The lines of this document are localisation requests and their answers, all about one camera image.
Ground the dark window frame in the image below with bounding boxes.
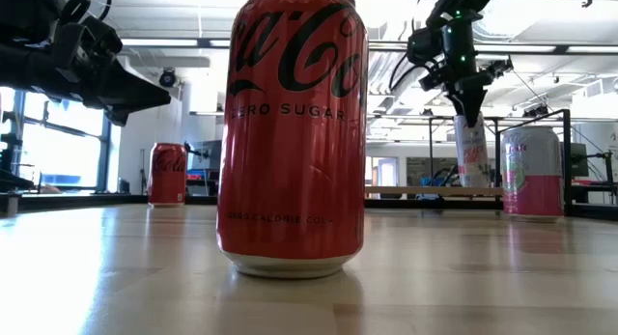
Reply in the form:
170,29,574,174
0,86,113,194

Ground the tall white can pink print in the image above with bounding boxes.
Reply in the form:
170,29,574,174
452,111,492,189

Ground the wooden shelf black metal frame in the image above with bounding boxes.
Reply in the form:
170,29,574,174
365,108,574,215

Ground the red Coca-Cola Zero can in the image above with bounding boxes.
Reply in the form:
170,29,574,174
147,142,188,209
215,0,371,280

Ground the black aluminium table frame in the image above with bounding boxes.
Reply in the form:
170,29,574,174
0,192,618,221

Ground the long ceiling light strip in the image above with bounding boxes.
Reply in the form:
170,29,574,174
120,37,232,49
475,43,556,54

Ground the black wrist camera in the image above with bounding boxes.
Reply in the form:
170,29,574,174
407,26,444,67
60,15,125,61

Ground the black round ceiling device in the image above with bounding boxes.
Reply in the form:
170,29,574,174
157,68,178,89

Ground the pink white Spindrift can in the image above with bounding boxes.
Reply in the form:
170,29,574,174
500,126,565,224

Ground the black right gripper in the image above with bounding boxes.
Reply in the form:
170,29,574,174
418,20,514,128

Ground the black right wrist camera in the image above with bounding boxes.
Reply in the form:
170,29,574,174
407,26,444,67

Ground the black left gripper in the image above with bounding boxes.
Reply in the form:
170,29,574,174
0,35,172,127

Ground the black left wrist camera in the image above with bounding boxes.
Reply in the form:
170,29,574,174
60,15,125,61

